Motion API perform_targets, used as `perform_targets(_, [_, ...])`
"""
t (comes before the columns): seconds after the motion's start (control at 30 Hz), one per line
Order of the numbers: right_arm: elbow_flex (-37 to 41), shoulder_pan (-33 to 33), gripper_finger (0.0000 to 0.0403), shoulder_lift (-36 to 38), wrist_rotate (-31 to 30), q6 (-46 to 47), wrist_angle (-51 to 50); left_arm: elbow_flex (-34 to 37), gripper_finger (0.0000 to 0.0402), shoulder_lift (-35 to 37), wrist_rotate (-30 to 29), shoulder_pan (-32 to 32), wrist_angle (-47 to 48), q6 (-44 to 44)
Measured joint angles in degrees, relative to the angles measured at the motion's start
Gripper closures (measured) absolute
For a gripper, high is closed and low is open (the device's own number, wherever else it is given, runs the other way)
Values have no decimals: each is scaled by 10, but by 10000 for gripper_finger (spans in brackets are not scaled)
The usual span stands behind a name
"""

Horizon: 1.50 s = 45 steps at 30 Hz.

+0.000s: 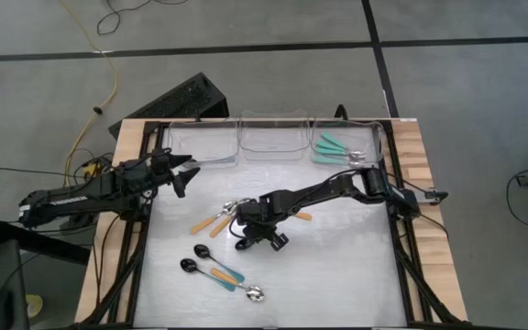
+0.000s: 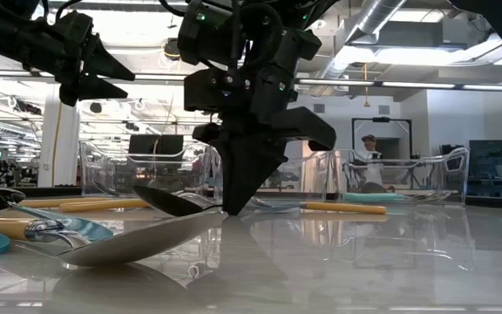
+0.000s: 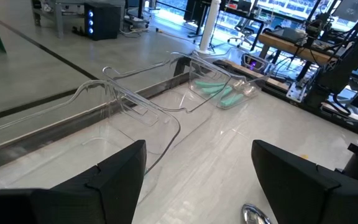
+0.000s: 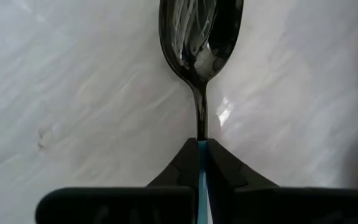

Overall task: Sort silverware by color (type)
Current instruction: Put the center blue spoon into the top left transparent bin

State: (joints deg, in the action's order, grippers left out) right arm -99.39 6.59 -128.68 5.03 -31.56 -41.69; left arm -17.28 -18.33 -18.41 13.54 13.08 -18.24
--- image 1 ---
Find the grey bracket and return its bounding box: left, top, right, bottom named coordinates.
left=417, top=190, right=449, bottom=205

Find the black aluminium table frame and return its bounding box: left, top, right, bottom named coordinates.
left=93, top=117, right=469, bottom=330

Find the yellow cable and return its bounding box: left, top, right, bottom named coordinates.
left=60, top=0, right=119, bottom=187

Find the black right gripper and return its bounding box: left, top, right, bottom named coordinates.
left=236, top=194, right=292, bottom=252

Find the yellow tape roll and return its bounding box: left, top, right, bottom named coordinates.
left=24, top=293, right=44, bottom=320

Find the white glossy table mat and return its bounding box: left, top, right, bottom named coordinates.
left=133, top=126, right=408, bottom=329

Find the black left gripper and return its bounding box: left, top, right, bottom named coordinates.
left=144, top=147, right=201, bottom=200

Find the clear plastic bin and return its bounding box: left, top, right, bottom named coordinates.
left=167, top=117, right=240, bottom=170
left=238, top=108, right=312, bottom=161
left=310, top=117, right=384, bottom=167

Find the black perforated metal box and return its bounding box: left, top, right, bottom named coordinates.
left=107, top=71, right=229, bottom=141

